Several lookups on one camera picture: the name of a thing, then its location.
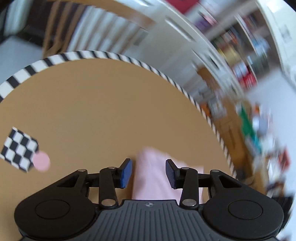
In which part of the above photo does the white cabinet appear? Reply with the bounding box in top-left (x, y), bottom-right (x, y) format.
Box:
top-left (129, 0), bottom-right (245, 98)

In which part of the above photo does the pink round sticker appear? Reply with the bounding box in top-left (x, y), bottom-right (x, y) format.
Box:
top-left (32, 151), bottom-right (51, 172)

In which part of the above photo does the wooden spindle-back chair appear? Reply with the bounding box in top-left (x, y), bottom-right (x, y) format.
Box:
top-left (43, 0), bottom-right (156, 58)

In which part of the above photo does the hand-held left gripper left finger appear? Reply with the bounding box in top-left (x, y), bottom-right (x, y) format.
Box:
top-left (57, 158), bottom-right (133, 207)

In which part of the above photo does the black white checkerboard marker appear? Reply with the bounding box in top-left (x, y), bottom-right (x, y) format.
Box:
top-left (0, 127), bottom-right (39, 172)

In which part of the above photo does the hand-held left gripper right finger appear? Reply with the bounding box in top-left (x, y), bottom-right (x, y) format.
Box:
top-left (165, 159), bottom-right (241, 207)

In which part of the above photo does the pink t-shirt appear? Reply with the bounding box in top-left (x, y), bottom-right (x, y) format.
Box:
top-left (132, 146), bottom-right (204, 201)

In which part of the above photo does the bookshelf with books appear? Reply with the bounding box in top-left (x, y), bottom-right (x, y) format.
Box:
top-left (192, 0), bottom-right (278, 93)

